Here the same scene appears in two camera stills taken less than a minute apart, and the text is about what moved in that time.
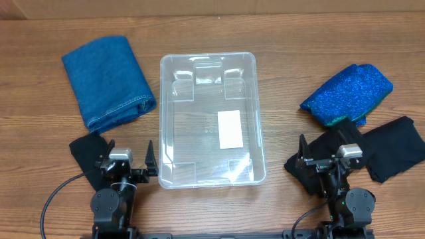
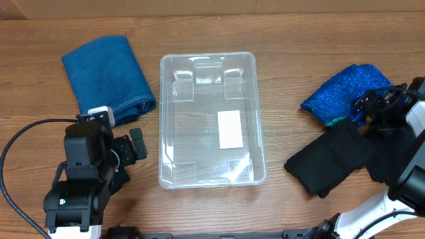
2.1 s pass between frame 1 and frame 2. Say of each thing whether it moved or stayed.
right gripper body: moved
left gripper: moved
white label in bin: stayed
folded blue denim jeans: stayed
